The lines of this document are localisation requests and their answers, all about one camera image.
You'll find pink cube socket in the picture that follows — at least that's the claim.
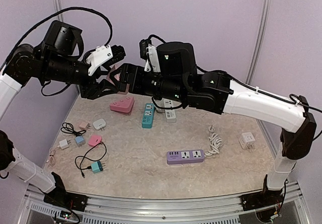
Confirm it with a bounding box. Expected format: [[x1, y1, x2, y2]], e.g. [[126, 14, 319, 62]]
[[106, 63, 128, 95]]

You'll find beige pink charger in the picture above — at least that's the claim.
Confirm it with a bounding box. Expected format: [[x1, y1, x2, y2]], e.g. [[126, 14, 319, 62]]
[[78, 121, 91, 131]]

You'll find white power strip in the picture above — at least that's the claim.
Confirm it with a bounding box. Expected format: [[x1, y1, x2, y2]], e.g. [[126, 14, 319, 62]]
[[163, 99, 177, 123]]

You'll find purple strip white cord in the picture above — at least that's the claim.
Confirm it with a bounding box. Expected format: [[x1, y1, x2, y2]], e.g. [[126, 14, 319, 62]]
[[204, 124, 224, 157]]

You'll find white cube socket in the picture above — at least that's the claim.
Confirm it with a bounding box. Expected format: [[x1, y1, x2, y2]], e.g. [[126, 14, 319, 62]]
[[238, 132, 256, 149]]

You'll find purple power strip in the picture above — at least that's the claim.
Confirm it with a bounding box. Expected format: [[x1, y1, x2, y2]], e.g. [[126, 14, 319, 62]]
[[167, 150, 205, 165]]

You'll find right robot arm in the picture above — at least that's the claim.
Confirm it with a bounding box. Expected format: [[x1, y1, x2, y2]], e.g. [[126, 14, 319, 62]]
[[119, 41, 319, 206]]

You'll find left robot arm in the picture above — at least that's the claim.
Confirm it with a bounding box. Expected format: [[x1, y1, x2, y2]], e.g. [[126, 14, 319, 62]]
[[1, 15, 125, 206]]

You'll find pink triangular power strip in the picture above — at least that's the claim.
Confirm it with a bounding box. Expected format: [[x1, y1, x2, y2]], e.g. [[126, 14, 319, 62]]
[[109, 97, 135, 115]]

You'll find white square adapter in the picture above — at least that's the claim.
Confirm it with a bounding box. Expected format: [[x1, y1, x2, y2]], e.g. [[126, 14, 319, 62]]
[[93, 118, 106, 131]]

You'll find teal power strip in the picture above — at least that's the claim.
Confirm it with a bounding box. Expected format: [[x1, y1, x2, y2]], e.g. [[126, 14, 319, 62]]
[[141, 103, 154, 128]]

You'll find pink square adapter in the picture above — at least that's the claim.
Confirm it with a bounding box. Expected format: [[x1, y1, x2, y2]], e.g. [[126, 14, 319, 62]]
[[88, 134, 102, 147]]

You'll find blue charger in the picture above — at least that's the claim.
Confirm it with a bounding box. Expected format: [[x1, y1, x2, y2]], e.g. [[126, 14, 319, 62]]
[[74, 135, 86, 147]]

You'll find small white charger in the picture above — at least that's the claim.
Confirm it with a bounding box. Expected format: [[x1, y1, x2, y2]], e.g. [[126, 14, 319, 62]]
[[58, 139, 69, 150]]

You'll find teal charger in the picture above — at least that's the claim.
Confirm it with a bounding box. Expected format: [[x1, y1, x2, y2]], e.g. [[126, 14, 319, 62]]
[[91, 161, 106, 174]]

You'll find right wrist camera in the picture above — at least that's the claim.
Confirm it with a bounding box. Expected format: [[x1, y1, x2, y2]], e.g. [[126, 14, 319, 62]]
[[139, 39, 160, 72]]

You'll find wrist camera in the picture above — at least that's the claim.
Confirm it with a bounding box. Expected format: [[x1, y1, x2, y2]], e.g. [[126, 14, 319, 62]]
[[139, 39, 160, 72], [84, 45, 126, 77]]

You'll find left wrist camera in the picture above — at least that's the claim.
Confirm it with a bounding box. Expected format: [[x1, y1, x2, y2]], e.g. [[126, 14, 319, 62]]
[[84, 45, 126, 77]]

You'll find teal strip white cord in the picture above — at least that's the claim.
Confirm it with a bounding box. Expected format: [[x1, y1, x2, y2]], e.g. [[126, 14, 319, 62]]
[[150, 97, 163, 113]]

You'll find black usb cable coiled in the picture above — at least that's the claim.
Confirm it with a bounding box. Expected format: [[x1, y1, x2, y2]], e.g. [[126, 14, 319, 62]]
[[61, 122, 87, 136]]

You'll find long black cable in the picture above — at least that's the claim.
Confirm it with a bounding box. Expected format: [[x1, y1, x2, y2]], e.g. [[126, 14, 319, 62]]
[[74, 142, 108, 179]]

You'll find white pink cable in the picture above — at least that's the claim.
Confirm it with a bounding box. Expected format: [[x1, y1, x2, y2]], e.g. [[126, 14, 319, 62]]
[[46, 147, 60, 168]]

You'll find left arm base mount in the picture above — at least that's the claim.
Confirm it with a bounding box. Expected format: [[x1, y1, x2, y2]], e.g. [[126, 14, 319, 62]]
[[44, 192, 88, 212]]

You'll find right aluminium post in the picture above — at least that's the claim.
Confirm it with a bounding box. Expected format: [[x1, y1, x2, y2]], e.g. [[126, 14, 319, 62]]
[[246, 0, 271, 85]]

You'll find aluminium front rail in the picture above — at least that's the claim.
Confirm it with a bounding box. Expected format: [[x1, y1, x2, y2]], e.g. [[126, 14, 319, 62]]
[[14, 182, 312, 223]]

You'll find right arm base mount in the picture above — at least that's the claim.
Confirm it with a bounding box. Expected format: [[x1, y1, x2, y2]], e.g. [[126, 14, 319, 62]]
[[240, 189, 283, 211]]

